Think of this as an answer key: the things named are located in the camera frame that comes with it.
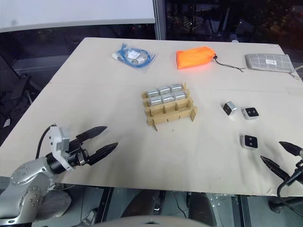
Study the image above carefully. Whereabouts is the white board panel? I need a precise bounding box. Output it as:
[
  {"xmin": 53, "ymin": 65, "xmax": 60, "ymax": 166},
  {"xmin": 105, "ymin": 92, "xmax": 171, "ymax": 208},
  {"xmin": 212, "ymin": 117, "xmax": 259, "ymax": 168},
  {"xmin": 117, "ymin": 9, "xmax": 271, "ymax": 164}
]
[{"xmin": 0, "ymin": 0, "xmax": 156, "ymax": 34}]

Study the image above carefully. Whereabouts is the metal table leg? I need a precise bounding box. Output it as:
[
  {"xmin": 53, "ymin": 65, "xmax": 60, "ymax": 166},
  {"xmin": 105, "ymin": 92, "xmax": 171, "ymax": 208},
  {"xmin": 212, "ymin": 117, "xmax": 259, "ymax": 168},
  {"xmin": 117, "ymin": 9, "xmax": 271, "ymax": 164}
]
[{"xmin": 236, "ymin": 195, "xmax": 252, "ymax": 227}]

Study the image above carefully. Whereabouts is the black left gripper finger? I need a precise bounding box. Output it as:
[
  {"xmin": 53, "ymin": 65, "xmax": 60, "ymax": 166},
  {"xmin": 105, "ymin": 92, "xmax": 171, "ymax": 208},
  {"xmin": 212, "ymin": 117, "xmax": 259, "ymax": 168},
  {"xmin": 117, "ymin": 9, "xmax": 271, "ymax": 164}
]
[
  {"xmin": 76, "ymin": 126, "xmax": 108, "ymax": 144},
  {"xmin": 89, "ymin": 141, "xmax": 118, "ymax": 166}
]

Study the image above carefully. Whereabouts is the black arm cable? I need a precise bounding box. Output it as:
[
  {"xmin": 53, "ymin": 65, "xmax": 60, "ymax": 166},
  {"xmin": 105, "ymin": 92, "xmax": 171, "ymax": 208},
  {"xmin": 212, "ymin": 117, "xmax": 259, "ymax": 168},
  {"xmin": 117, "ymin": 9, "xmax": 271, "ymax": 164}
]
[
  {"xmin": 35, "ymin": 124, "xmax": 53, "ymax": 159},
  {"xmin": 276, "ymin": 160, "xmax": 303, "ymax": 197}
]

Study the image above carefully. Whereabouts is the grey rounded shape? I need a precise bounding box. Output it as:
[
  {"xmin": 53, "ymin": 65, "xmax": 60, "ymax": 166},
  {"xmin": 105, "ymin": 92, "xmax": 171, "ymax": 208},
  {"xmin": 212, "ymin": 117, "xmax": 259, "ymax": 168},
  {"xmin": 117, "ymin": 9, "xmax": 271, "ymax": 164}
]
[{"xmin": 37, "ymin": 191, "xmax": 72, "ymax": 219}]

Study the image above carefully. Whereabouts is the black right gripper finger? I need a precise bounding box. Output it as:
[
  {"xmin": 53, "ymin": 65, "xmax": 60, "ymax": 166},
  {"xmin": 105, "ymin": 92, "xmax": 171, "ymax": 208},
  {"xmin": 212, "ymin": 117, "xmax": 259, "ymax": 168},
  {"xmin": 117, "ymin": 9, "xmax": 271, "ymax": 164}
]
[
  {"xmin": 260, "ymin": 155, "xmax": 290, "ymax": 183},
  {"xmin": 278, "ymin": 141, "xmax": 303, "ymax": 157}
]

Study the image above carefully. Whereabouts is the beige pouch pull string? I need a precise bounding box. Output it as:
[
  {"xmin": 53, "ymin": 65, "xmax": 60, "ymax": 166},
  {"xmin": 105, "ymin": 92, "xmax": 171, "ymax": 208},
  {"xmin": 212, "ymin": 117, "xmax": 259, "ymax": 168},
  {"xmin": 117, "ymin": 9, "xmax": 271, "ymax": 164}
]
[{"xmin": 287, "ymin": 67, "xmax": 303, "ymax": 82}]

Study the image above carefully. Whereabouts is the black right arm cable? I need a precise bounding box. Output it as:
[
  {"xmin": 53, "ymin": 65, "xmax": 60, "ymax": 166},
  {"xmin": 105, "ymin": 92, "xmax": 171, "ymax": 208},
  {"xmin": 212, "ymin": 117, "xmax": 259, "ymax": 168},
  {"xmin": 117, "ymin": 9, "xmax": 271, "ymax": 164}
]
[{"xmin": 276, "ymin": 160, "xmax": 303, "ymax": 197}]

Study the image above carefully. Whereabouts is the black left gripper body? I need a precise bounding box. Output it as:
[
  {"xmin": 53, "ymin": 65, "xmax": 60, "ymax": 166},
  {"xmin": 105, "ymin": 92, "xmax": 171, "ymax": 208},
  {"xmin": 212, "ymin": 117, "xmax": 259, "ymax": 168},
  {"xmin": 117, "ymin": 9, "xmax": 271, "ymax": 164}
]
[{"xmin": 67, "ymin": 139, "xmax": 93, "ymax": 167}]

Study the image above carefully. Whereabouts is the cardboard divider tray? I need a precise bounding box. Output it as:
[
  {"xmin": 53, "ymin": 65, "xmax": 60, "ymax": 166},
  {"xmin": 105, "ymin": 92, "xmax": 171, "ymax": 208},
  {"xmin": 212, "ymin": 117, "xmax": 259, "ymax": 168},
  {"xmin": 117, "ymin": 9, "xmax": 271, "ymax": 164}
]
[{"xmin": 141, "ymin": 82, "xmax": 198, "ymax": 131}]

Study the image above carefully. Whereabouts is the grey checked pouch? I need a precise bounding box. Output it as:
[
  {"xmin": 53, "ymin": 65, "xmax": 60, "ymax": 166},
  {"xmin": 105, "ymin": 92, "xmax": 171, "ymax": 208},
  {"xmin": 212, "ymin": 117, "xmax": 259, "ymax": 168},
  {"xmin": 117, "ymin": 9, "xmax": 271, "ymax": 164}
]
[{"xmin": 244, "ymin": 53, "xmax": 295, "ymax": 73}]

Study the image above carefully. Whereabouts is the grey window frame pillar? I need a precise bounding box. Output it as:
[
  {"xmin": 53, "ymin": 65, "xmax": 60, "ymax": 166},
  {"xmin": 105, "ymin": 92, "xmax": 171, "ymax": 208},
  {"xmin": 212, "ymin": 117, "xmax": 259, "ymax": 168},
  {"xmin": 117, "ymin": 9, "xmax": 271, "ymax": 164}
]
[{"xmin": 152, "ymin": 0, "xmax": 168, "ymax": 41}]

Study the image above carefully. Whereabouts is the black rounded shape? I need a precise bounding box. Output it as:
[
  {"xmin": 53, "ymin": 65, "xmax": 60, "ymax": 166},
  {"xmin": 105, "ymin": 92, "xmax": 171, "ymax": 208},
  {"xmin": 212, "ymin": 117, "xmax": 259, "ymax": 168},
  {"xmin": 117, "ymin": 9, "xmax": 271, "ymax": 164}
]
[{"xmin": 187, "ymin": 192, "xmax": 220, "ymax": 227}]

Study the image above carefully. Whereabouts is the bagged blue cable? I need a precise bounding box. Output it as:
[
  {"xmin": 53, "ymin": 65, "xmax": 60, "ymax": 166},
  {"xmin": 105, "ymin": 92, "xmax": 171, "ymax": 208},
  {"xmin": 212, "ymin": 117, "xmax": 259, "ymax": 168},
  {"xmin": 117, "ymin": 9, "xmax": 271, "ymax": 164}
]
[{"xmin": 111, "ymin": 42, "xmax": 159, "ymax": 73}]

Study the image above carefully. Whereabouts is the black drawstring cord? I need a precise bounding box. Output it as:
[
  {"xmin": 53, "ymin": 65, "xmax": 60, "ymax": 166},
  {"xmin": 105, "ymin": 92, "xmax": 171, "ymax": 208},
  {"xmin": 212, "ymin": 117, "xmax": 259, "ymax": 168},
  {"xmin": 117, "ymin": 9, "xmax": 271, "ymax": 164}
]
[{"xmin": 213, "ymin": 54, "xmax": 246, "ymax": 73}]

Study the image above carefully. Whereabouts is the orange fabric pouch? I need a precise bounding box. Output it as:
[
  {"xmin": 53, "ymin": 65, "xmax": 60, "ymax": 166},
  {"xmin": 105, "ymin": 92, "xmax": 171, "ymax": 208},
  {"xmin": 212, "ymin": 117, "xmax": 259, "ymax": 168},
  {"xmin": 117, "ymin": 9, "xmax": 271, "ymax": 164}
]
[{"xmin": 176, "ymin": 46, "xmax": 217, "ymax": 70}]

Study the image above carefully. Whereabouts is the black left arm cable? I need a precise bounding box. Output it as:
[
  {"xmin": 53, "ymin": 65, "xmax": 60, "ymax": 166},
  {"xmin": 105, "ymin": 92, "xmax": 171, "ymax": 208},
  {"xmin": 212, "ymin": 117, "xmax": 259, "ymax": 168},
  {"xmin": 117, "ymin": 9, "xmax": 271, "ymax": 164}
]
[{"xmin": 35, "ymin": 124, "xmax": 53, "ymax": 159}]

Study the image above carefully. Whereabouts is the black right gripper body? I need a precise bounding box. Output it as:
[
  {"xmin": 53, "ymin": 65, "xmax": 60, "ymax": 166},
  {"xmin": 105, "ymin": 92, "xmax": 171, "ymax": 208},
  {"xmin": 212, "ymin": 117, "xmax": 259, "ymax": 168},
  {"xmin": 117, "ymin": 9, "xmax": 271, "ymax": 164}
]
[{"xmin": 287, "ymin": 169, "xmax": 303, "ymax": 185}]

